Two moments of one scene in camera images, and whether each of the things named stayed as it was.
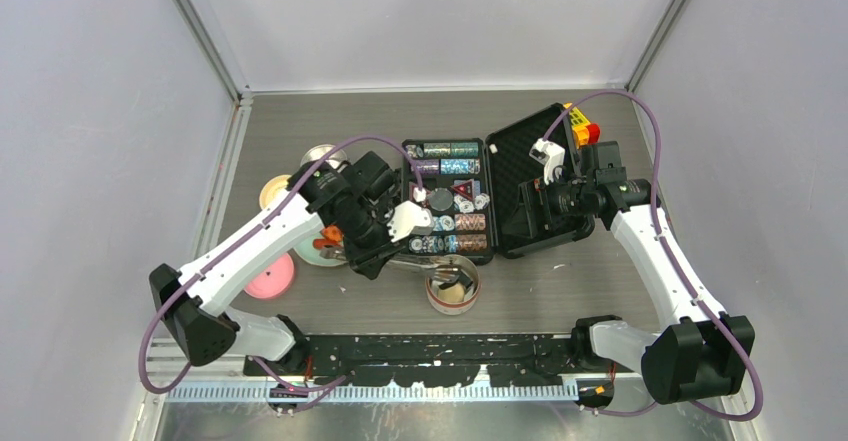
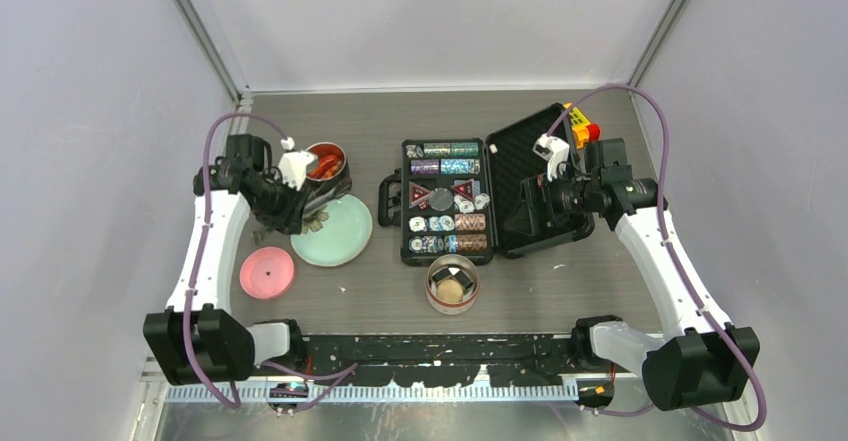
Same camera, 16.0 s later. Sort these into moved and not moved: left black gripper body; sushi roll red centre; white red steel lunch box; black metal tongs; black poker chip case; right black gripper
Moved: left black gripper body; black metal tongs
Not moved: sushi roll red centre; right black gripper; black poker chip case; white red steel lunch box
